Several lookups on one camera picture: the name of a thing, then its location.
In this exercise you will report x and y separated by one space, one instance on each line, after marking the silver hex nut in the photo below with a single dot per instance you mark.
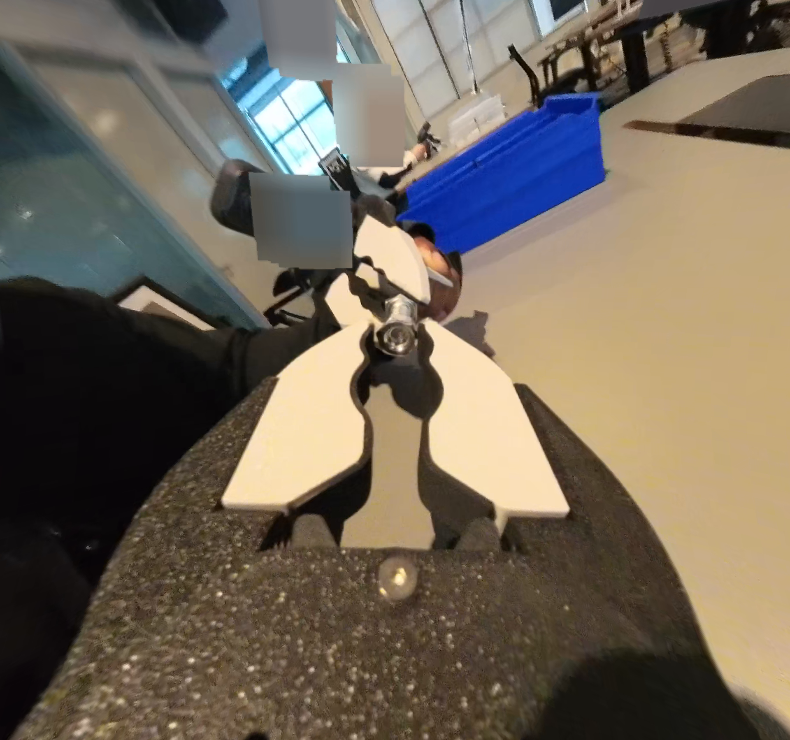
395 339

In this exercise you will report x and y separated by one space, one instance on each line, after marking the black office chair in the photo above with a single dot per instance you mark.
529 80
296 296

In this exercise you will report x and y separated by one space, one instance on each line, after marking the long wooden table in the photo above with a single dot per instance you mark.
586 33

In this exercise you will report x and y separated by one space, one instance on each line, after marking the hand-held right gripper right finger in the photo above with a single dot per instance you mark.
487 431

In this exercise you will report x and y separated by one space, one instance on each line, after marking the silver hex bolt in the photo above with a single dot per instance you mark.
402 307

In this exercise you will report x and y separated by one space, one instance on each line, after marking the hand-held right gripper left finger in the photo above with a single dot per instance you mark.
308 419

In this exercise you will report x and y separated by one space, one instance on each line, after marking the small black tripod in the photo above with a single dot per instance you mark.
427 134

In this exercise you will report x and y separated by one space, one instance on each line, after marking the person's left forearm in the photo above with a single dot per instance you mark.
154 351

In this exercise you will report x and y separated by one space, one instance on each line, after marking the black framed marker board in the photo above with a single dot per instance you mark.
166 305

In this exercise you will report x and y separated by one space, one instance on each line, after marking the black table mat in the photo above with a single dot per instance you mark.
740 107

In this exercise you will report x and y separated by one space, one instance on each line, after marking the blue plastic bin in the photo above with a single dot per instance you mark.
512 172

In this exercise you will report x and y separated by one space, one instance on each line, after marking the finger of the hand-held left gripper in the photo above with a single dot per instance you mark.
395 259
342 302

